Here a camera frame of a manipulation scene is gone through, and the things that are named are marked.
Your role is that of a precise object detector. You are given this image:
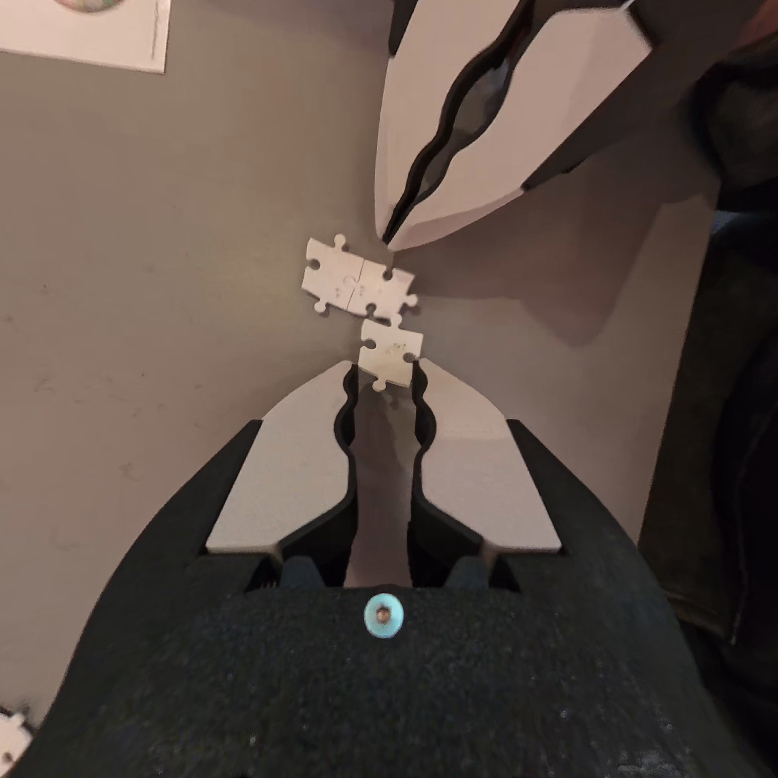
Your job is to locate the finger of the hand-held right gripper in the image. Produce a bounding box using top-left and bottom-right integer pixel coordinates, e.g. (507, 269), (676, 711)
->
(374, 0), (526, 244)
(387, 5), (655, 252)

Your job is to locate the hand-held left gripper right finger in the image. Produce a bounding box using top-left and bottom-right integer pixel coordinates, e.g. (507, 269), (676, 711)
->
(410, 359), (563, 587)

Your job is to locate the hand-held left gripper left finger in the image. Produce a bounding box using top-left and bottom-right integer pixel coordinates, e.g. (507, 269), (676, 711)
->
(207, 360), (359, 587)

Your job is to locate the teal faced puzzle piece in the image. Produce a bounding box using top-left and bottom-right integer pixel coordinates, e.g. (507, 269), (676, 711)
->
(357, 313), (424, 391)

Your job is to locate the white puzzle piece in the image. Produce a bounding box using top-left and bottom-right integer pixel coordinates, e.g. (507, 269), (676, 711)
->
(0, 708), (34, 767)
(346, 258), (420, 322)
(301, 234), (365, 315)

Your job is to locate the white printed instruction leaflet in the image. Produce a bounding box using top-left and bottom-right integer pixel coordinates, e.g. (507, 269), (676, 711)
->
(0, 0), (172, 74)

